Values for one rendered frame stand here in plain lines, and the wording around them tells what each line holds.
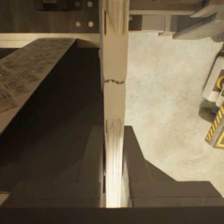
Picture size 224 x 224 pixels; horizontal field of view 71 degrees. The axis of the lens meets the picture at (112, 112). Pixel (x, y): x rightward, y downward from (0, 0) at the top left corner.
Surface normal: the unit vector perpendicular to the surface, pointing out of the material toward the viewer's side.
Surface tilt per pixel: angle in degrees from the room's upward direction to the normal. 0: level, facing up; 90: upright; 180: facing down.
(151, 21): 9
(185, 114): 0
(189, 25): 90
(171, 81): 0
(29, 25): 0
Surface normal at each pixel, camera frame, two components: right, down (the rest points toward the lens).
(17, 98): 0.00, -0.81
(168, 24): 0.01, 0.28
